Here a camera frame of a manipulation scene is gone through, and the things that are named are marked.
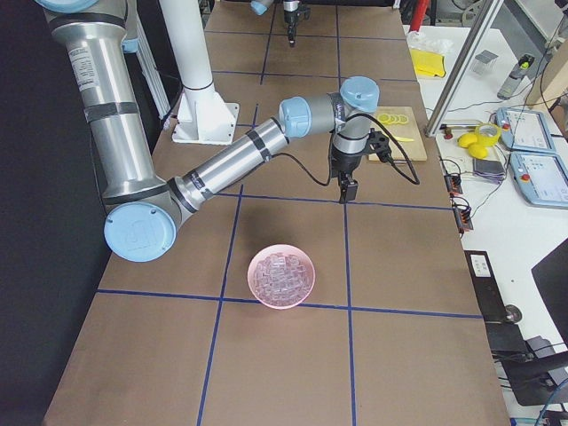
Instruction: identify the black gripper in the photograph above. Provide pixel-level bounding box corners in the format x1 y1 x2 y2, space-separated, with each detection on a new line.
330 148 364 204
284 10 298 47

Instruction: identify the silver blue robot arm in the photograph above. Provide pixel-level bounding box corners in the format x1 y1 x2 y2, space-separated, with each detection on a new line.
42 1 380 263
250 0 300 47

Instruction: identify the clear ice cubes pile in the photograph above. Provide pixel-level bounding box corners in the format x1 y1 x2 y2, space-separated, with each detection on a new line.
251 249 312 303

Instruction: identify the wooden cutting board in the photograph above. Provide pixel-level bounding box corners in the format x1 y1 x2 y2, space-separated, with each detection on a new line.
375 106 428 162

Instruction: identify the pink bowl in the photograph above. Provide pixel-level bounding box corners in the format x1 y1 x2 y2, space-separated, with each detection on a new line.
247 243 318 310

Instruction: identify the yellow lemon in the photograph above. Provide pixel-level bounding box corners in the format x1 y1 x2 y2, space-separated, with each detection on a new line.
467 143 488 160
458 133 478 148

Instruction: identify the yellow cloth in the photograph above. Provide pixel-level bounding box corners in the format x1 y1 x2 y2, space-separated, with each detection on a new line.
410 49 446 78

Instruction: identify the purple notebook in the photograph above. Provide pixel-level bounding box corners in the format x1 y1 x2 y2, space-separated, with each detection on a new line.
472 158 506 184

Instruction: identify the yellow tape roll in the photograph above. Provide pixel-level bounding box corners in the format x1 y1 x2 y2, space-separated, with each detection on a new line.
474 123 501 147

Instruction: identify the teach pendant tablet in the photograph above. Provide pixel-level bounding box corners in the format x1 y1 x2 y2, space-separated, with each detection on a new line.
509 151 567 209
495 107 556 154

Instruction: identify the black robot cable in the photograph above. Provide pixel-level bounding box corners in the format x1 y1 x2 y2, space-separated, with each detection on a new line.
274 113 421 186

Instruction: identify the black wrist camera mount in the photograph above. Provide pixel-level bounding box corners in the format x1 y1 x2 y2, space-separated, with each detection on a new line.
367 128 393 163

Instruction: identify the white pedestal column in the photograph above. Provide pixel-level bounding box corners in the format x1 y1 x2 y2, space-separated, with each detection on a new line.
160 0 240 146

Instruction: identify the aluminium frame post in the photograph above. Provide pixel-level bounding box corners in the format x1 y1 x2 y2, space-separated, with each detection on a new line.
424 0 504 138

